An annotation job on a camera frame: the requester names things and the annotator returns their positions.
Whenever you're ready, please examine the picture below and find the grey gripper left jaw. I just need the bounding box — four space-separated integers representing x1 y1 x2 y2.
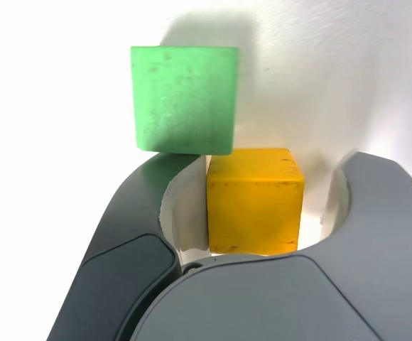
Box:
48 153 213 341

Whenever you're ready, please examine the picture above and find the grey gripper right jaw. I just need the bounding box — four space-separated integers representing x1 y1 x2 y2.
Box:
131 151 412 341

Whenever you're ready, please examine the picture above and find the yellow cube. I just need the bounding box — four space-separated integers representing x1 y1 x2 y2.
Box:
205 147 305 256

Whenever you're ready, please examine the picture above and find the green cube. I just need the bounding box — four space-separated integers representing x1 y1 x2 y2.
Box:
130 45 241 156

